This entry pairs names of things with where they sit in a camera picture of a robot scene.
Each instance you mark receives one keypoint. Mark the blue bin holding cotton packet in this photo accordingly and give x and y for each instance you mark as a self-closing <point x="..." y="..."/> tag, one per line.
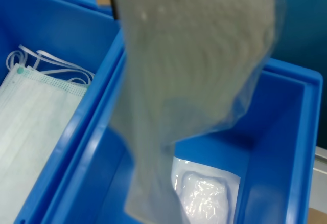
<point x="268" y="132"/>

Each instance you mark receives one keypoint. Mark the blue bin holding masks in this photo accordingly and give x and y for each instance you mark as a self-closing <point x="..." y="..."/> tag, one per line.
<point x="51" y="17"/>

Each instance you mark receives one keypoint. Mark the packed white face masks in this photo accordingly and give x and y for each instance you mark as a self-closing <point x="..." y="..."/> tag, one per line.
<point x="30" y="119"/>

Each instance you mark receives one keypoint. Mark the brown cardboard sheet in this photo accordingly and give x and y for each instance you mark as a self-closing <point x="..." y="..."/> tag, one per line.
<point x="319" y="217"/>

